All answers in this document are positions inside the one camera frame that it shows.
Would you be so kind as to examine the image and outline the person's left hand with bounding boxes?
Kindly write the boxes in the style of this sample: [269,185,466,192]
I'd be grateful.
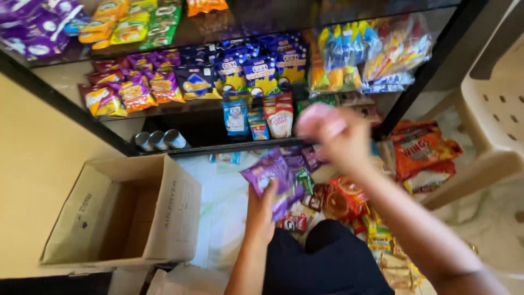
[245,179,280,246]

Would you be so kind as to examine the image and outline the person's right hand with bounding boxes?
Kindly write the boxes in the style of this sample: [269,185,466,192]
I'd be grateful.
[295,102,374,175]

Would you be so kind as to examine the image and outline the purple snack packet strip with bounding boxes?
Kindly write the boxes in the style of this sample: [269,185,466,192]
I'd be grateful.
[240,148,306,222]

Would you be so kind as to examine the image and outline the loose purple sachets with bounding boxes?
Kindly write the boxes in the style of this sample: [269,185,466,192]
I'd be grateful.
[287,144,329,173]

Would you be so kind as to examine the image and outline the red and black sachets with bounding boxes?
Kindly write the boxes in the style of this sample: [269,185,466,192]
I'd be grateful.
[278,212,308,233]

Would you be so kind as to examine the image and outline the white plastic sheet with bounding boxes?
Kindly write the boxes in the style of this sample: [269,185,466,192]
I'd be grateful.
[175,151,316,272]

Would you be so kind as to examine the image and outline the green sachet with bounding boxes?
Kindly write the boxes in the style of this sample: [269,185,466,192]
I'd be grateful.
[296,169,314,196]

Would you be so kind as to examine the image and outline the heap of orange juice sachets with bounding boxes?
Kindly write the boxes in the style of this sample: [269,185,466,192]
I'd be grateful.
[323,175,370,224]

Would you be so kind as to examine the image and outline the red and white creamer packets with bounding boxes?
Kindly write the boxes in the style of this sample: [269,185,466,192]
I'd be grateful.
[262,92,294,139]

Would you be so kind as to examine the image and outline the light blue packet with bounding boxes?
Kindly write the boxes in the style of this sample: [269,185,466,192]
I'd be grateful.
[209,152,241,165]

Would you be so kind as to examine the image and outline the small blue yellow packet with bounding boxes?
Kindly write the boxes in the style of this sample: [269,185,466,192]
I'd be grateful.
[248,108,270,141]

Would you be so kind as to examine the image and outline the large orange noodle pack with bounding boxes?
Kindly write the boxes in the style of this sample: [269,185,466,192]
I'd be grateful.
[389,120,464,182]

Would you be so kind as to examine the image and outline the clear bags of coloured snacks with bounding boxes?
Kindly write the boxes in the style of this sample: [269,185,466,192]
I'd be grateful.
[306,13,434,98]

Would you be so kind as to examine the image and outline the white and orange noodle pack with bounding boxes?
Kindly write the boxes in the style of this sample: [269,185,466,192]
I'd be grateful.
[403,161,457,196]

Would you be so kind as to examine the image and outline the blue and white packet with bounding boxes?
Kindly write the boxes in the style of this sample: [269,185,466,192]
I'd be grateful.
[221,98,250,136]

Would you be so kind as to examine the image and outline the row of blue cracker packets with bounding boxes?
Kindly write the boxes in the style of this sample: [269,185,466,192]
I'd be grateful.
[175,34,308,101]

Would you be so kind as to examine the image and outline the heap of yellow sachets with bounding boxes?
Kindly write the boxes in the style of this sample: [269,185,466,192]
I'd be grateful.
[365,211,425,294]

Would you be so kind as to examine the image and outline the open brown cardboard box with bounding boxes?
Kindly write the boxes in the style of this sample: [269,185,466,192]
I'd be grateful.
[40,154,202,269]

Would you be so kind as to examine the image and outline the beige plastic chair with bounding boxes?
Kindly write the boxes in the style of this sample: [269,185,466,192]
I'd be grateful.
[418,0,524,211]

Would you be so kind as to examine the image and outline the black metal shelf rack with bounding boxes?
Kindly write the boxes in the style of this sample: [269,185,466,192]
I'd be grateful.
[0,0,490,158]

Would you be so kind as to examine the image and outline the row of purple red snack packets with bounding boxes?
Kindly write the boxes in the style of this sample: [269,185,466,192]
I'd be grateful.
[78,48,186,118]

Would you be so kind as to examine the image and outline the pile of yellow green packets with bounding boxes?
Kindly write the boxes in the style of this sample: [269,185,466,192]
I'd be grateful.
[78,0,183,51]

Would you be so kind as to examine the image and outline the pile of purple white packets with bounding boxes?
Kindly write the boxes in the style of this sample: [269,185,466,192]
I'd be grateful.
[0,0,90,61]

